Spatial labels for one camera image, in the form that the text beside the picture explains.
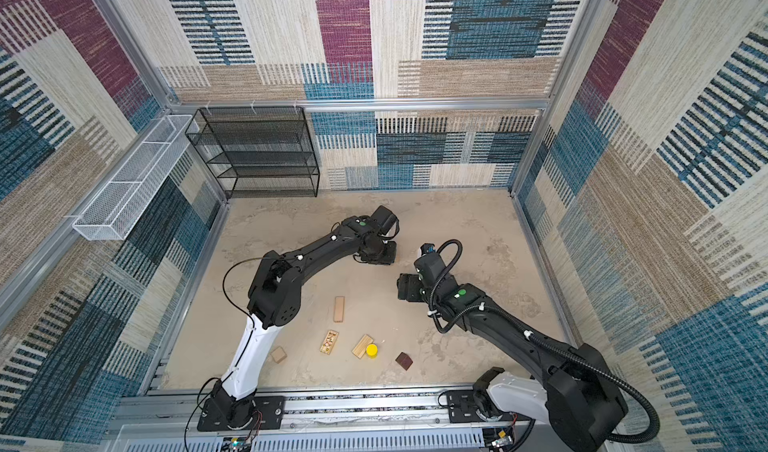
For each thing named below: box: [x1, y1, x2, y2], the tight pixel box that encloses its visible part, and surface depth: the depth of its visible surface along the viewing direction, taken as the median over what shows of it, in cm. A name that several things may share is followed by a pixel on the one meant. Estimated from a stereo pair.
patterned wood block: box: [320, 330, 339, 355], surface depth 85 cm
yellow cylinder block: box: [366, 343, 379, 359], surface depth 83 cm
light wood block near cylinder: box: [351, 334, 374, 359], surface depth 84 cm
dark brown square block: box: [395, 352, 413, 371], surface depth 82 cm
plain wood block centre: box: [333, 296, 345, 323], surface depth 91 cm
